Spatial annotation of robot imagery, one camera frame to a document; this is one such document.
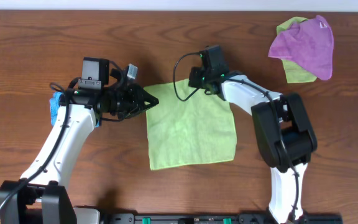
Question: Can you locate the purple cloth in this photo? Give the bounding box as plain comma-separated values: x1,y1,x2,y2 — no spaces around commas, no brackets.
268,15,334,80

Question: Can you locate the black cable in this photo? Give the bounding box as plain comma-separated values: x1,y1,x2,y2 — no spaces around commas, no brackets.
0,60,127,224
172,52,301,222

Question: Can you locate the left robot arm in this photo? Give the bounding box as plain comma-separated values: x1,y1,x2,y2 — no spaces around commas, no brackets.
0,83,158,223

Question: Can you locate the left black cable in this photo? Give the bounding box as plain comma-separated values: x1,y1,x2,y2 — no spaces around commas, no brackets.
0,60,127,224

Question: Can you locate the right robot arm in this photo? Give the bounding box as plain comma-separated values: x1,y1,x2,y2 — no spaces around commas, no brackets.
189,67,317,223

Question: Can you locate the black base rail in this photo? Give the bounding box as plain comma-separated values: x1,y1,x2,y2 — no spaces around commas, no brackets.
99,212,344,224

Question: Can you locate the right black cable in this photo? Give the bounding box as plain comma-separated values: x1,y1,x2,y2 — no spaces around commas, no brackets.
172,52,301,222

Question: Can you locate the light green cloth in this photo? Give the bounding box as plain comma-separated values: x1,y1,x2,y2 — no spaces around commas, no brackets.
145,80,237,170

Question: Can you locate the folded blue cloth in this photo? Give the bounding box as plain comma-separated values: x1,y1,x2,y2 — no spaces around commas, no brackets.
49,92,90,126

